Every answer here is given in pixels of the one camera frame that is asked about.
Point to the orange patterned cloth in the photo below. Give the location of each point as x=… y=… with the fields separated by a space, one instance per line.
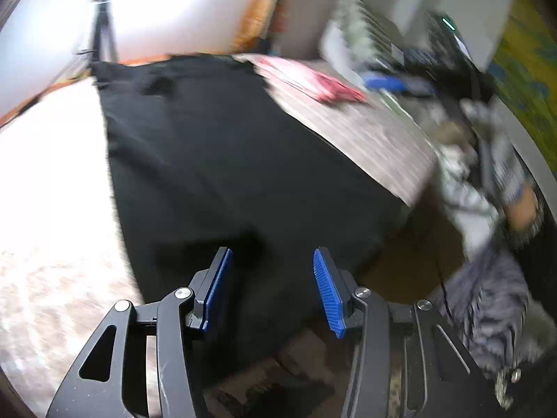
x=259 y=13

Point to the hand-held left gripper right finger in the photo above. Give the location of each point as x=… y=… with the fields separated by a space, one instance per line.
x=326 y=291

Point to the person's right forearm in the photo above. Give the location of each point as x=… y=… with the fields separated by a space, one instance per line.
x=522 y=215

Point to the person's grey patterned pants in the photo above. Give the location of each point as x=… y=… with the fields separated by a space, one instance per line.
x=496 y=305

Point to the black t-shirt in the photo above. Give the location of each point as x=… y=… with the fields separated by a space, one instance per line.
x=217 y=161

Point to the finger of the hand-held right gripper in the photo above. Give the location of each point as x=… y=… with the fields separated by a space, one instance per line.
x=383 y=82

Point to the folded silver stand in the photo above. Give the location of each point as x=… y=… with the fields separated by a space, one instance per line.
x=278 y=21

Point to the folded pink garment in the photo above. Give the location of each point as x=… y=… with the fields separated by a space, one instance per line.
x=322 y=85

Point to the yellow green wall painting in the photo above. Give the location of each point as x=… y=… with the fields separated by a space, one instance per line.
x=531 y=65

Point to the pink checked blanket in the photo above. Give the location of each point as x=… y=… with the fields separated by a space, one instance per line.
x=361 y=139

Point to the black light tripod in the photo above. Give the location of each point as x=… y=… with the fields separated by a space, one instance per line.
x=104 y=30

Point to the person's right hand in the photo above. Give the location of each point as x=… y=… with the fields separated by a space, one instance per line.
x=504 y=161

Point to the green leaf pattern pillow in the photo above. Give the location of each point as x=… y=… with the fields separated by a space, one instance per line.
x=357 y=21

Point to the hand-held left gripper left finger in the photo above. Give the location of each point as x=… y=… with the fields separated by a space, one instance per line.
x=217 y=287

